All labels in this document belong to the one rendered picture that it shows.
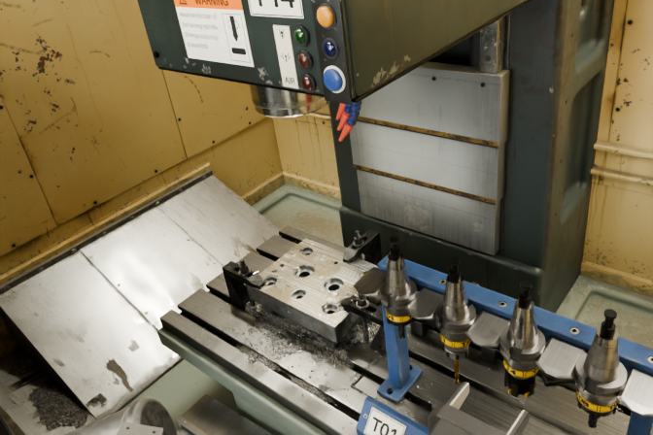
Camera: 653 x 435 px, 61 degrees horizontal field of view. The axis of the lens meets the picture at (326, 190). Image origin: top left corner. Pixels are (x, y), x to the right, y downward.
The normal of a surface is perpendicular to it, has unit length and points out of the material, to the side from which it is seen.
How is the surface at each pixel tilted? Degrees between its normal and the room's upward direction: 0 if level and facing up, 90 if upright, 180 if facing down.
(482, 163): 91
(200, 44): 90
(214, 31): 90
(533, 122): 90
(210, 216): 24
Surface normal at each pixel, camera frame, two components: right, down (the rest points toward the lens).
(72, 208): 0.76, 0.26
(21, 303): 0.19, -0.69
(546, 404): -0.13, -0.86
